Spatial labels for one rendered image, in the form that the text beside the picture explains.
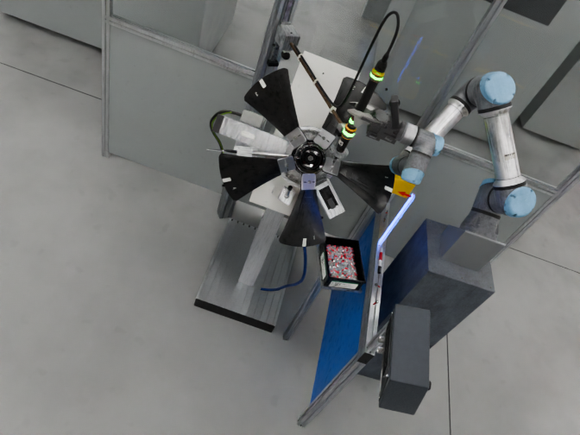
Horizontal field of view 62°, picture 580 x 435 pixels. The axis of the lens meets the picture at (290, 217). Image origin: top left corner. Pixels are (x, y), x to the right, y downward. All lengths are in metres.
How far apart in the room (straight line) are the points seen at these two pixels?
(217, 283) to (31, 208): 1.15
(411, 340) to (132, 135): 2.23
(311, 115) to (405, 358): 1.14
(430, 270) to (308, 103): 0.87
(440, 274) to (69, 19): 3.33
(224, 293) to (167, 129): 1.04
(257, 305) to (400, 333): 1.37
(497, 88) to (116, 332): 2.06
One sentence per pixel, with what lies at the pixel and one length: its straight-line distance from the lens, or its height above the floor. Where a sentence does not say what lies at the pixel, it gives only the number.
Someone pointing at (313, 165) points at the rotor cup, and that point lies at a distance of 1.86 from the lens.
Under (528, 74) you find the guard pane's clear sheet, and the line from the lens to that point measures 2.55.
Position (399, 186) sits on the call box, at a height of 1.03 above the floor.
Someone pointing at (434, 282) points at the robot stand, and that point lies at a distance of 2.11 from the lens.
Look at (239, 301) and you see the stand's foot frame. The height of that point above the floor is 0.08.
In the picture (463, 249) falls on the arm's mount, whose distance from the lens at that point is 2.08.
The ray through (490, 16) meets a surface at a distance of 2.40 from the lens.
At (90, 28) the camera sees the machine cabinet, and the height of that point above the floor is 0.20.
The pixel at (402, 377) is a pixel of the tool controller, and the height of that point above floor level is 1.24.
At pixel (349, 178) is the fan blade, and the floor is 1.19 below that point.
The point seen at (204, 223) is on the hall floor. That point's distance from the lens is 3.10.
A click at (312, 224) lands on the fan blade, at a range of 1.95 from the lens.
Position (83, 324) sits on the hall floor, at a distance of 2.70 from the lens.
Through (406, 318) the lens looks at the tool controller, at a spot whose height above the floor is 1.24.
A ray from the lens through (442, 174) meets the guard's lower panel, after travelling 2.84.
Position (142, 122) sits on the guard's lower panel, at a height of 0.40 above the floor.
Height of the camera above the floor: 2.40
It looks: 47 degrees down
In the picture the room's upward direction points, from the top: 24 degrees clockwise
